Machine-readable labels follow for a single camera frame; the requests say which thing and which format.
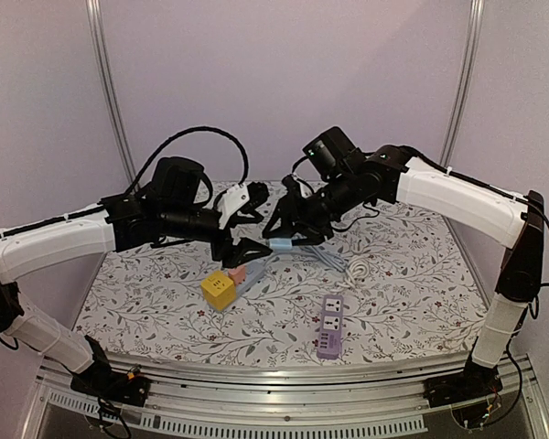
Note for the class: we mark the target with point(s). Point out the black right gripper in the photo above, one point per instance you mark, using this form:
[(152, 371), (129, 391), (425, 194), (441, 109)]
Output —
[(308, 218)]

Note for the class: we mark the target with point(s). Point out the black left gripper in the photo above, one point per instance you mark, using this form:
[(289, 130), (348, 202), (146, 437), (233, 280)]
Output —
[(233, 257)]

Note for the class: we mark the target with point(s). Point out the blue power strip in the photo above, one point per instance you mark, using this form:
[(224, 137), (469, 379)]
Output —
[(254, 273)]

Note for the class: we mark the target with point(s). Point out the pink plug adapter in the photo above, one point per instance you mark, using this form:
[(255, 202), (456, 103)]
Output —
[(237, 274)]

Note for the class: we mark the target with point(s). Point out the light blue plug adapter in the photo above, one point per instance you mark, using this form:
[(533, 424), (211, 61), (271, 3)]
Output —
[(281, 244)]

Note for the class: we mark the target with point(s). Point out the yellow cube socket adapter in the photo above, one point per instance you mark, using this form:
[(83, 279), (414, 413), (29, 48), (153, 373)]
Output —
[(218, 290)]

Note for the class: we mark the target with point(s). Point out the purple power strip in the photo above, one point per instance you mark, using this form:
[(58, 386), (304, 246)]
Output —
[(331, 324)]

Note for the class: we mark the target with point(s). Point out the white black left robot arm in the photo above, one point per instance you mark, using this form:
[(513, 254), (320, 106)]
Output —
[(114, 224)]

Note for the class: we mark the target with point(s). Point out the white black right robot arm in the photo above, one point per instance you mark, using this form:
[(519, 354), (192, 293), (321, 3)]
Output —
[(401, 174)]

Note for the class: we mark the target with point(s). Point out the floral patterned table mat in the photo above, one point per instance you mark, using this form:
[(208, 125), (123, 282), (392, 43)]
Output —
[(407, 294)]

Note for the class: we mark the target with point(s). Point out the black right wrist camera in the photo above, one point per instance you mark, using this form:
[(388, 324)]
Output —
[(339, 163)]

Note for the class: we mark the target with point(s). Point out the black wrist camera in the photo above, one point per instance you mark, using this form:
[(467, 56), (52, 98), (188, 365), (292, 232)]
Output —
[(180, 186), (339, 163)]

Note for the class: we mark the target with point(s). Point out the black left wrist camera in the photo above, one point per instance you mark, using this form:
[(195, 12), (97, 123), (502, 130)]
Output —
[(180, 186)]

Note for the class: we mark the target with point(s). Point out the aluminium front rail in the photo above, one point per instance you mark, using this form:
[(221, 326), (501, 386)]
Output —
[(380, 400)]

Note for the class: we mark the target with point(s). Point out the left aluminium frame post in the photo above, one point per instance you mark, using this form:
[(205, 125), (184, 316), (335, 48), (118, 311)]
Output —
[(94, 14)]

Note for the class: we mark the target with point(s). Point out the aluminium frame post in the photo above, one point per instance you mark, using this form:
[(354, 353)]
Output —
[(475, 18), (94, 14)]

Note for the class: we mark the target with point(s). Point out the right aluminium frame post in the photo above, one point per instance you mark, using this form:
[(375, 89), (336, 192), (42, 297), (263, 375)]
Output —
[(475, 18)]

